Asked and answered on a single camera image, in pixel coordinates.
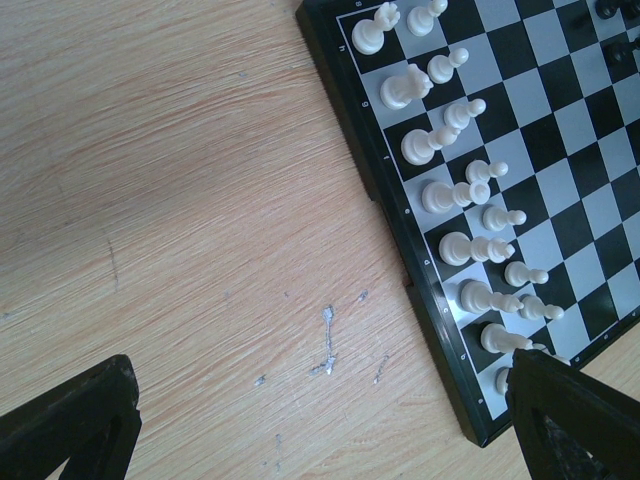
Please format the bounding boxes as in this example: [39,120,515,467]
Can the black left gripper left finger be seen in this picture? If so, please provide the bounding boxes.
[1,354,142,479]

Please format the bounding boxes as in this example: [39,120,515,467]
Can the white bishop piece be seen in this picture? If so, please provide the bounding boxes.
[401,126,461,166]

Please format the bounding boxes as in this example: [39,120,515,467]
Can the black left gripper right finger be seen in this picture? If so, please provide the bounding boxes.
[507,349,639,479]

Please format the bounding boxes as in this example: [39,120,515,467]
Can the white queen piece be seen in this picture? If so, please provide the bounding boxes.
[421,181,491,214]

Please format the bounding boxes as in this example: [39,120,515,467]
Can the white king piece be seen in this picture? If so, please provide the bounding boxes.
[439,232,515,266]

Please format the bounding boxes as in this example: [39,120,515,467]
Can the black white chess board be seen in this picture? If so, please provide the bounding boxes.
[296,1,639,446]

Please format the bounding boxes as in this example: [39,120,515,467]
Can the white rook corner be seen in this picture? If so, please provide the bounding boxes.
[351,2,401,55]

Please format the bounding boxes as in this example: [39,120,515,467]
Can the white knight piece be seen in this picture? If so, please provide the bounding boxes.
[380,64,434,110]

